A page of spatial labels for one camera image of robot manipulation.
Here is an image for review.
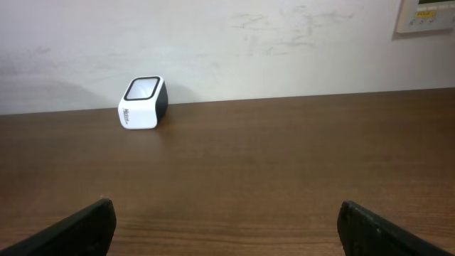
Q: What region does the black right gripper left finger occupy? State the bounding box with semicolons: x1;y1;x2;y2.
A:
1;198;117;256

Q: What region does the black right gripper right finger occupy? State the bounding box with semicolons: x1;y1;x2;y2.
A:
337;201;454;256

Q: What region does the white barcode scanner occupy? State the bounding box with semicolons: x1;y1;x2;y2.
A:
117;75;168;130

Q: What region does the beige wall control panel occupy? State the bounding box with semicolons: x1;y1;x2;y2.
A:
395;0;454;33

